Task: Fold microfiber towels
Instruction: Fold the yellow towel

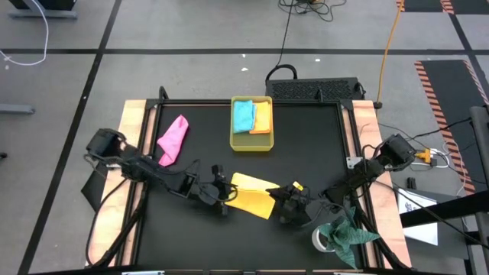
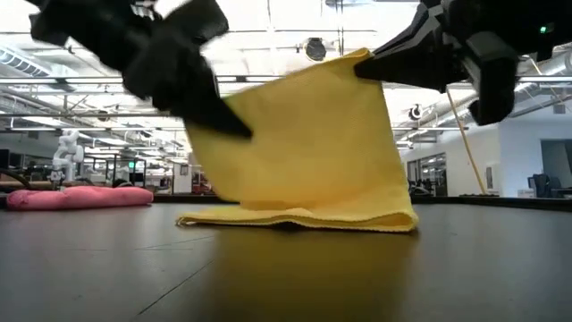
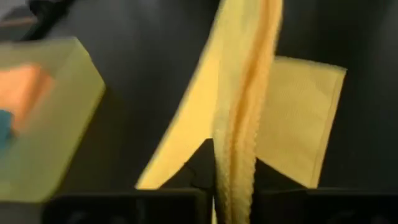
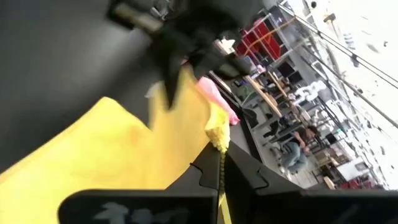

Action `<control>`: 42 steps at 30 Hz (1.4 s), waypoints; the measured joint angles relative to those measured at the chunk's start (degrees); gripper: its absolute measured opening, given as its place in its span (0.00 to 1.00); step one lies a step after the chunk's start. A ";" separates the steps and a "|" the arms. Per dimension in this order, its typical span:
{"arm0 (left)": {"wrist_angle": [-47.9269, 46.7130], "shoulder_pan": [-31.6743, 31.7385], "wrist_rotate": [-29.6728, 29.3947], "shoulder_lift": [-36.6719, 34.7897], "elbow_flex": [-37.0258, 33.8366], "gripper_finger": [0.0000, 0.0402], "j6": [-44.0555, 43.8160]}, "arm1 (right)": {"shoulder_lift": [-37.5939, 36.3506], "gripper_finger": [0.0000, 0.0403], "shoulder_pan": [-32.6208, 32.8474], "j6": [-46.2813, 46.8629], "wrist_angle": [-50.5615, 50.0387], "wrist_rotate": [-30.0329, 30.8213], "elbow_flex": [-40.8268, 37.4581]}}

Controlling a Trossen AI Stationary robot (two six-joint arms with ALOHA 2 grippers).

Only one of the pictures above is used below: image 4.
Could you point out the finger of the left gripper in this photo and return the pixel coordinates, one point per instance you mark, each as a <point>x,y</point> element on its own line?
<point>224,63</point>
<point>172,68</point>

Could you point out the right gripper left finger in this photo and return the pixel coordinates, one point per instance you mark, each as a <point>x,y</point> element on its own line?
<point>199,193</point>

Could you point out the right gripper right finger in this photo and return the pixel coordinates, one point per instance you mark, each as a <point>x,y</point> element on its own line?
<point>255,199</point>

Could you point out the pink microfiber towel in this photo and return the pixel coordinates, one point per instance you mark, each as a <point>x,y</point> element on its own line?
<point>214,93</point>

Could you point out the yellow microfiber towel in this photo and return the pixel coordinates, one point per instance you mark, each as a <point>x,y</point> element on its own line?
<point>93,149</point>

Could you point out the red shelving rack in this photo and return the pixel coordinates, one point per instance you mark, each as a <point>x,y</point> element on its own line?
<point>261,39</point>

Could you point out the person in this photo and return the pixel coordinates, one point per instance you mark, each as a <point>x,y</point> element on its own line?
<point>295,149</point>

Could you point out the white humanoid robot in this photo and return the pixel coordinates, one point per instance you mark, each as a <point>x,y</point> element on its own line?
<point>311,90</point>

